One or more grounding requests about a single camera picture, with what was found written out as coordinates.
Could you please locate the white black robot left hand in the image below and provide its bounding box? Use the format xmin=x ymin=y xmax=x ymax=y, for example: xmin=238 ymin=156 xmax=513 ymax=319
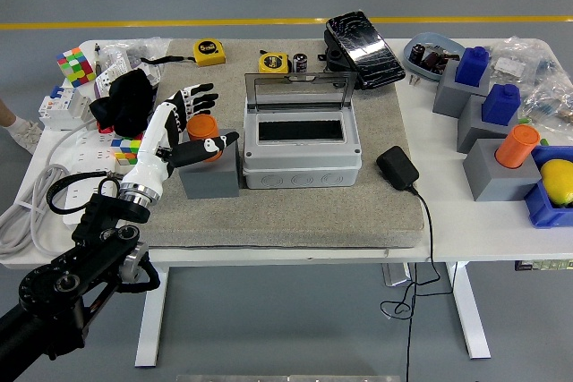
xmin=121 ymin=82 xmax=241 ymax=196

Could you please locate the grey electrical box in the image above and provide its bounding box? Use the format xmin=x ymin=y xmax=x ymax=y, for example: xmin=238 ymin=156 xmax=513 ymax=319
xmin=242 ymin=71 xmax=363 ymax=191

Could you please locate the silver under-table control box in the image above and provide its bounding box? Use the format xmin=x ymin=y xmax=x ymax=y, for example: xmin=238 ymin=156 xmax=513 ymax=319
xmin=381 ymin=262 xmax=412 ymax=287

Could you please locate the small colourful puzzle cube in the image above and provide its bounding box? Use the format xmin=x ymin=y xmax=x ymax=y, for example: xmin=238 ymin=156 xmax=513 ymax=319
xmin=110 ymin=133 xmax=145 ymax=168

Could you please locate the black cloth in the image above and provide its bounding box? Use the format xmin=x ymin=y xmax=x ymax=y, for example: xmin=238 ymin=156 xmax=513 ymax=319
xmin=88 ymin=69 xmax=157 ymax=138

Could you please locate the white power strip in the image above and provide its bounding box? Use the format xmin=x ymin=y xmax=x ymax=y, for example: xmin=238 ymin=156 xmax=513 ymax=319
xmin=62 ymin=128 xmax=135 ymax=227

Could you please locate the grey holder block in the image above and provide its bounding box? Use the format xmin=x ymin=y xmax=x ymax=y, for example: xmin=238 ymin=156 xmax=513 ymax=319
xmin=462 ymin=138 xmax=543 ymax=203
xmin=432 ymin=59 xmax=492 ymax=120
xmin=456 ymin=94 xmax=520 ymax=154
xmin=178 ymin=129 xmax=242 ymax=199

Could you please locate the clear bag of small parts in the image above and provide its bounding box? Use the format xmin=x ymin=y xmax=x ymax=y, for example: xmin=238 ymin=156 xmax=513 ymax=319
xmin=487 ymin=37 xmax=563 ymax=88
xmin=101 ymin=37 xmax=174 ymax=88
xmin=518 ymin=71 xmax=573 ymax=132

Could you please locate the white circuit breaker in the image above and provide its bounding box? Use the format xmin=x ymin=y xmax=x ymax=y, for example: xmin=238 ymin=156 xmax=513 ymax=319
xmin=38 ymin=85 xmax=94 ymax=132

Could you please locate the yellow tape measure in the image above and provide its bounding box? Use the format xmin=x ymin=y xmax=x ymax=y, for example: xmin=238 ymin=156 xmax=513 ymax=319
xmin=140 ymin=38 xmax=227 ymax=68
xmin=258 ymin=49 xmax=292 ymax=74

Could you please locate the large colourful puzzle cube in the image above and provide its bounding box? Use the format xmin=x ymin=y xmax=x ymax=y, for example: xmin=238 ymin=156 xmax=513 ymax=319
xmin=56 ymin=47 xmax=98 ymax=88

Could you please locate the white table leg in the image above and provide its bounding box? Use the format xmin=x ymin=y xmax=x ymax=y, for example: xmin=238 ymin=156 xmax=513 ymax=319
xmin=445 ymin=260 xmax=492 ymax=360
xmin=134 ymin=265 xmax=170 ymax=368

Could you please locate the grey-brown mat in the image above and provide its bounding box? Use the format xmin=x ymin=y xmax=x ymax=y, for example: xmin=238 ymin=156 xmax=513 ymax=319
xmin=133 ymin=38 xmax=425 ymax=250

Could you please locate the glossy black case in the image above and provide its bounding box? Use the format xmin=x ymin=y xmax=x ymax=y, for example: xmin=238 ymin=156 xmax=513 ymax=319
xmin=322 ymin=9 xmax=406 ymax=90

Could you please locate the black power adapter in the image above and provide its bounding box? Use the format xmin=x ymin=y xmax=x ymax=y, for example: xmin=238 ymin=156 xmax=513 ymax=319
xmin=375 ymin=145 xmax=421 ymax=191

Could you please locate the light blue dish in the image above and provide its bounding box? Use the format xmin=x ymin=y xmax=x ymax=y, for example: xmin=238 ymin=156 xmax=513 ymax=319
xmin=403 ymin=31 xmax=466 ymax=83

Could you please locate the blue plastic block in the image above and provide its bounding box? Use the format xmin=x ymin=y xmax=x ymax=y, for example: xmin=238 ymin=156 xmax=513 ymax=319
xmin=454 ymin=46 xmax=492 ymax=87
xmin=481 ymin=83 xmax=522 ymax=127

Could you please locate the blue plastic bin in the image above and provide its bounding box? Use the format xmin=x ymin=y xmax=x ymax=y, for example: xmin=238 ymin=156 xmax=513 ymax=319
xmin=523 ymin=144 xmax=573 ymax=231

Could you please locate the yellow lemon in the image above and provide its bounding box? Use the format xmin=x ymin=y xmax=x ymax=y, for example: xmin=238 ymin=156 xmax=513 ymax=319
xmin=540 ymin=158 xmax=573 ymax=209

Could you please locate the table control panel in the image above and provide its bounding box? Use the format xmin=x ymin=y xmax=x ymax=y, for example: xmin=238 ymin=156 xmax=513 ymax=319
xmin=514 ymin=259 xmax=573 ymax=272

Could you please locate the white wall socket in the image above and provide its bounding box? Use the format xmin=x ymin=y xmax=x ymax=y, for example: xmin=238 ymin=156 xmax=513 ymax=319
xmin=94 ymin=67 xmax=121 ymax=99

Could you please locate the grey-white power cable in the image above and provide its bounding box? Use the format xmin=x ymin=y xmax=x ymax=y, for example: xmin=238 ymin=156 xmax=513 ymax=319
xmin=0 ymin=124 xmax=98 ymax=263

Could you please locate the black adapter cord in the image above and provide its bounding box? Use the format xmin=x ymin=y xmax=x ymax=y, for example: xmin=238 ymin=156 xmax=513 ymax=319
xmin=380 ymin=185 xmax=443 ymax=382

